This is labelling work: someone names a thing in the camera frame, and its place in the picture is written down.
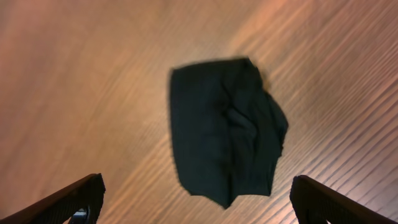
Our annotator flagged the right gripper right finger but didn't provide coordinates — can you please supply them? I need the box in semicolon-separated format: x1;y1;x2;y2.
290;175;397;224

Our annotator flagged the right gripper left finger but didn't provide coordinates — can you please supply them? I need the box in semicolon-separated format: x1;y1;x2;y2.
1;174;106;224

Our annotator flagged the black cloth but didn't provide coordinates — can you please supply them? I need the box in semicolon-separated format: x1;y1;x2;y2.
169;58;289;208

